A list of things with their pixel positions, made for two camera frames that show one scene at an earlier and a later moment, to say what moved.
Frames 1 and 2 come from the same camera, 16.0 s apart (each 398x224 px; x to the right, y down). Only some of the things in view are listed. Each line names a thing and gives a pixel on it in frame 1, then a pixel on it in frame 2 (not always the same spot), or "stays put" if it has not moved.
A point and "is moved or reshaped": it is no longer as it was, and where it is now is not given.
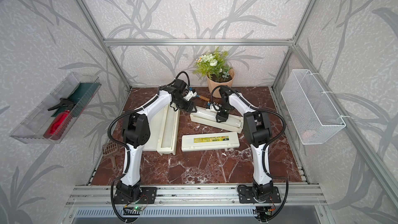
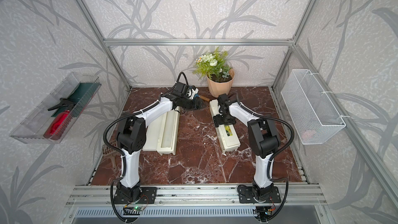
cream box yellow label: [210, 141] is moved or reshaped
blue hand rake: [202, 97] stays put
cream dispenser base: [164, 123] stays put
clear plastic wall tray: [54, 118] stays put
